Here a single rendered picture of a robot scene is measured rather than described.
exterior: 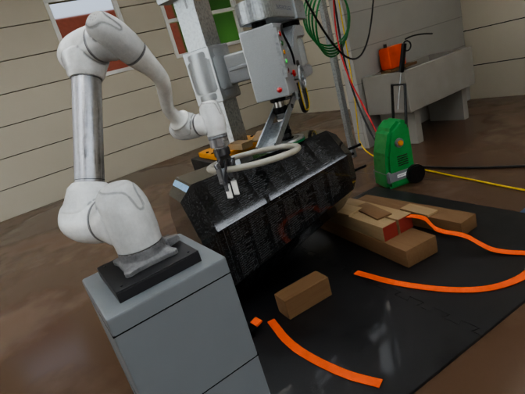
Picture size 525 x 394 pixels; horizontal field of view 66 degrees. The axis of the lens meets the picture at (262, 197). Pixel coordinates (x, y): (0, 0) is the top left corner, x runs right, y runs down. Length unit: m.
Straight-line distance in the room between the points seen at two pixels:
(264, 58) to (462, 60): 3.56
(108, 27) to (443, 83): 4.38
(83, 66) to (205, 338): 1.01
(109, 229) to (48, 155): 6.95
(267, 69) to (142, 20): 6.54
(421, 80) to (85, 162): 4.10
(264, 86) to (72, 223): 1.48
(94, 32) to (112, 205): 0.57
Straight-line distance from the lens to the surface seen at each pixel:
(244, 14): 2.53
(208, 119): 1.81
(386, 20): 5.66
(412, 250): 2.53
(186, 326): 1.35
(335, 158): 2.62
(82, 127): 1.55
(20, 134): 8.24
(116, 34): 1.51
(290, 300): 2.27
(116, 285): 1.34
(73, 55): 1.61
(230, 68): 3.23
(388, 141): 3.71
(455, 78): 5.57
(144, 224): 1.33
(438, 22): 6.51
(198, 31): 3.27
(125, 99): 8.54
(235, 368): 1.51
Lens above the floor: 1.34
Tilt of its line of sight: 18 degrees down
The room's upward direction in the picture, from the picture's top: 16 degrees counter-clockwise
